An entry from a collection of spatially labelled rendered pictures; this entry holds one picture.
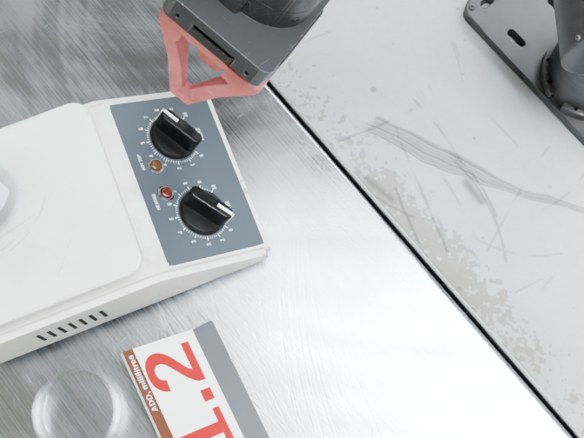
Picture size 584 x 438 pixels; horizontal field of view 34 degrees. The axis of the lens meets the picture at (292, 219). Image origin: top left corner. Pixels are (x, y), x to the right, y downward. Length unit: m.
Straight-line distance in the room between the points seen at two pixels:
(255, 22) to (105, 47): 0.25
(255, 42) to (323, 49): 0.23
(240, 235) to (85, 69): 0.18
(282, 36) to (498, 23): 0.26
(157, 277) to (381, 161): 0.19
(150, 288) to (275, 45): 0.19
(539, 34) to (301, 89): 0.18
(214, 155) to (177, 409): 0.17
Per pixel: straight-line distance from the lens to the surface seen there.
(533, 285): 0.68
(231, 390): 0.65
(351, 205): 0.67
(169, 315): 0.66
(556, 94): 0.71
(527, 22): 0.73
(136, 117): 0.64
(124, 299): 0.61
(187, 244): 0.61
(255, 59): 0.49
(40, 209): 0.60
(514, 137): 0.71
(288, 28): 0.51
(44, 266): 0.59
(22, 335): 0.61
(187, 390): 0.63
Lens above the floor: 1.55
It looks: 75 degrees down
